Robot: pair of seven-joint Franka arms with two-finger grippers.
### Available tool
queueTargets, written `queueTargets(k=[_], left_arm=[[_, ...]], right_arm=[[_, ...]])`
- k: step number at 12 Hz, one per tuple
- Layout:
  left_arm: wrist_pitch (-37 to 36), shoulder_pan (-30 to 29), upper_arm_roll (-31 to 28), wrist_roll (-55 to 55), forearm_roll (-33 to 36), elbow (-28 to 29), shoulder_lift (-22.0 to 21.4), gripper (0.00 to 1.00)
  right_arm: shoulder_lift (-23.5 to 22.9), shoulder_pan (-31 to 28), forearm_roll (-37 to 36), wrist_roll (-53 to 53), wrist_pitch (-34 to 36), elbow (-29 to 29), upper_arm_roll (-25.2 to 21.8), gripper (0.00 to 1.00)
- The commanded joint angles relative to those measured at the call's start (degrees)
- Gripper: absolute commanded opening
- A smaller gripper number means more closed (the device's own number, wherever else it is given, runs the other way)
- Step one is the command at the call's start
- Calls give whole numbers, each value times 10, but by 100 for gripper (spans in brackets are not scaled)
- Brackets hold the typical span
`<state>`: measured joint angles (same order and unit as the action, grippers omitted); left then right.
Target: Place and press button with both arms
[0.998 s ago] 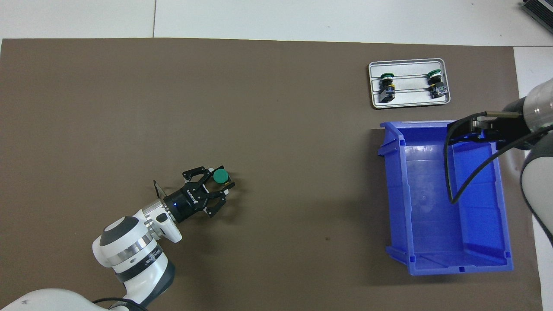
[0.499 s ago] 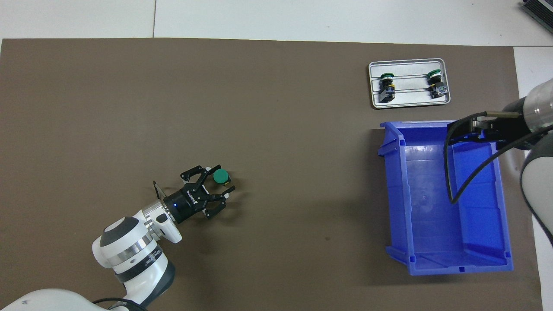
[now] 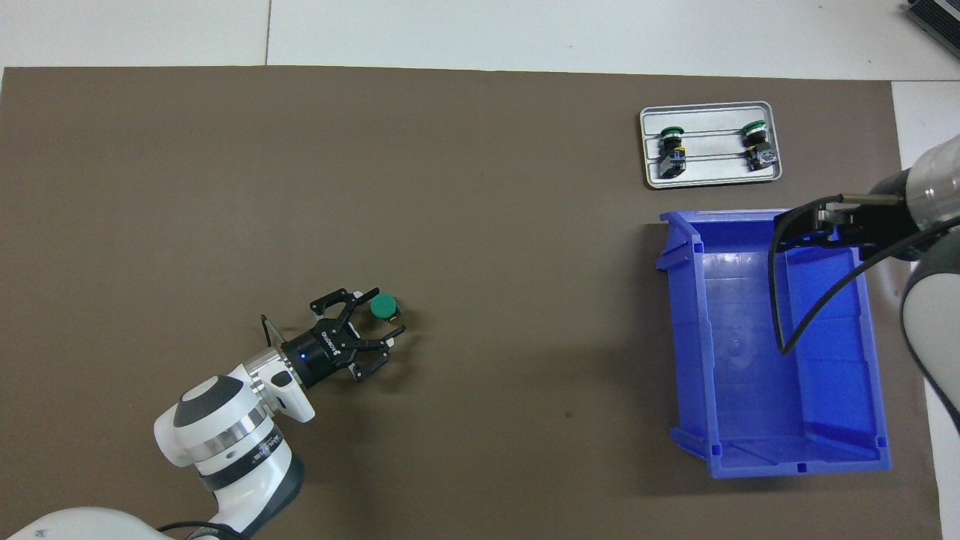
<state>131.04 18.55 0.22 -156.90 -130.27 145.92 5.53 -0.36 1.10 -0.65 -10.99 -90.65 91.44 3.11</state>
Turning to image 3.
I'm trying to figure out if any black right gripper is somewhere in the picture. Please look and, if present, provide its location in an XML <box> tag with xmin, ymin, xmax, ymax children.
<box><xmin>774</xmin><ymin>171</ymin><xmax>917</xmax><ymax>262</ymax></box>

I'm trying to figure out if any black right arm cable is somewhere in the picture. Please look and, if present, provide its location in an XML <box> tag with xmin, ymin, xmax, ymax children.
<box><xmin>769</xmin><ymin>193</ymin><xmax>960</xmax><ymax>358</ymax></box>

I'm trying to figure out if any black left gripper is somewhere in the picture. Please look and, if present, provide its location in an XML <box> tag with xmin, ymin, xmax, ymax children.
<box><xmin>280</xmin><ymin>286</ymin><xmax>407</xmax><ymax>390</ymax></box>

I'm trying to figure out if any green push button switch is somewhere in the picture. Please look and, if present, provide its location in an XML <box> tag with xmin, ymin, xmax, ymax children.
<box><xmin>369</xmin><ymin>292</ymin><xmax>403</xmax><ymax>326</ymax></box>
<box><xmin>740</xmin><ymin>119</ymin><xmax>779</xmax><ymax>174</ymax></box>
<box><xmin>658</xmin><ymin>125</ymin><xmax>689</xmax><ymax>180</ymax></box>

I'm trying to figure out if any blue plastic storage bin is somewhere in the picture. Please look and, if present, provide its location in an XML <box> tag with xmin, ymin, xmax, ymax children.
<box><xmin>656</xmin><ymin>208</ymin><xmax>893</xmax><ymax>481</ymax></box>

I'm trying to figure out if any grey metal tray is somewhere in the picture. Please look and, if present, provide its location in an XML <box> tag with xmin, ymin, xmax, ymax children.
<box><xmin>640</xmin><ymin>101</ymin><xmax>783</xmax><ymax>190</ymax></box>

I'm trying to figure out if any brown table mat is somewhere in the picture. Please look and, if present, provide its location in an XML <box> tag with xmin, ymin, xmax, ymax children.
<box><xmin>0</xmin><ymin>66</ymin><xmax>944</xmax><ymax>540</ymax></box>

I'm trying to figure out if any black finned device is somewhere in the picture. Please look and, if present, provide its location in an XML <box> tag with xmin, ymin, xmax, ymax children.
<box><xmin>904</xmin><ymin>0</ymin><xmax>960</xmax><ymax>41</ymax></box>

